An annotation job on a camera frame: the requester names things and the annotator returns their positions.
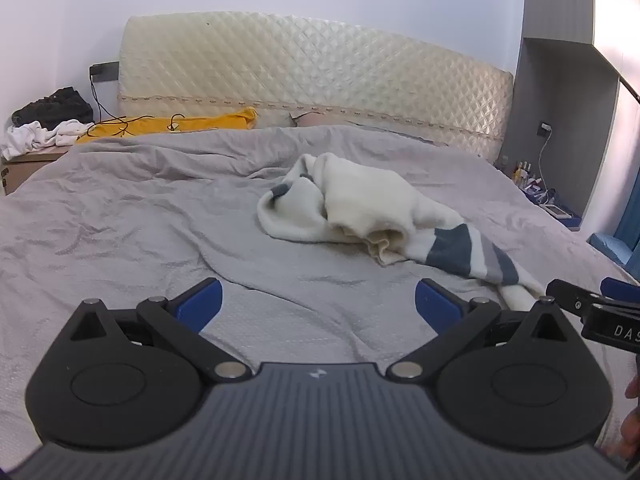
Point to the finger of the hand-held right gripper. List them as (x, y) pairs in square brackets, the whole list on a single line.
[(570, 294), (622, 290)]

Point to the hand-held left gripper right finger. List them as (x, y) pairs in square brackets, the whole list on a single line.
[(436, 305)]

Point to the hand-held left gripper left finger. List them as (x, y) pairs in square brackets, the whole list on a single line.
[(200, 304)]

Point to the white blue-striped fleece sweater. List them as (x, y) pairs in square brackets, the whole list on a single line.
[(360, 200)]

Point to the person's right hand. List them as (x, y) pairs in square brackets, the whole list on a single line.
[(632, 430)]

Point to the blue covered chair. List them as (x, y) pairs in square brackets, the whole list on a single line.
[(612, 252)]

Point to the blue curtain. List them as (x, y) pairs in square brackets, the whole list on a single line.
[(631, 210)]

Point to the white flat device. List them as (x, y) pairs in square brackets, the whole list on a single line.
[(556, 210)]

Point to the blue tray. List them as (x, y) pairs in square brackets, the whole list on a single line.
[(550, 199)]

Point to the grey bed blanket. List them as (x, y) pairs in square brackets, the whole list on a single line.
[(150, 210)]

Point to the group of small bottles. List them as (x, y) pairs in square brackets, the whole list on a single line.
[(524, 172)]

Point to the yellow pillow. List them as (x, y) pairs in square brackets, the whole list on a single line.
[(210, 122)]

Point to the pink pillow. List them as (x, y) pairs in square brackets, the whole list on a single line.
[(322, 119)]

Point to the wooden nightstand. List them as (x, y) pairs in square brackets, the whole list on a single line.
[(25, 167)]

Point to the white crumpled cloth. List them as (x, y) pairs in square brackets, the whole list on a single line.
[(30, 137)]

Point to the black clothing pile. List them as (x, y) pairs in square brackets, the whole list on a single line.
[(55, 105)]

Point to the cream quilted headboard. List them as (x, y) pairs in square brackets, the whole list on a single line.
[(300, 70)]

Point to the wall socket with charger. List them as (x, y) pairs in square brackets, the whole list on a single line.
[(544, 128)]

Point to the grey wall cabinet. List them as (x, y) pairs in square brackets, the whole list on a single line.
[(560, 85)]

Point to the black wall socket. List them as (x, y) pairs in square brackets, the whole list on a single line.
[(102, 72)]

